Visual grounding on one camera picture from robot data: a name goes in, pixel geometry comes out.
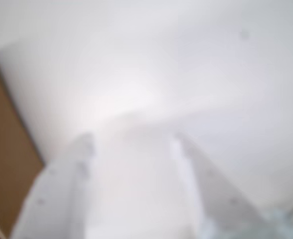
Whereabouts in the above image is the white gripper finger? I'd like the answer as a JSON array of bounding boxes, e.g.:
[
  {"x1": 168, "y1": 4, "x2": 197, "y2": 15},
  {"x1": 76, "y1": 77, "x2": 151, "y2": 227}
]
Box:
[
  {"x1": 168, "y1": 132, "x2": 287, "y2": 239},
  {"x1": 10, "y1": 132, "x2": 97, "y2": 239}
]

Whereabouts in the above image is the brown cardboard box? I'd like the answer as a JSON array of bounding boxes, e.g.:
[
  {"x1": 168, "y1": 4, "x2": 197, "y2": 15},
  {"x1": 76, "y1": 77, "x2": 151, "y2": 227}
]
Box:
[{"x1": 0, "y1": 56, "x2": 45, "y2": 239}]

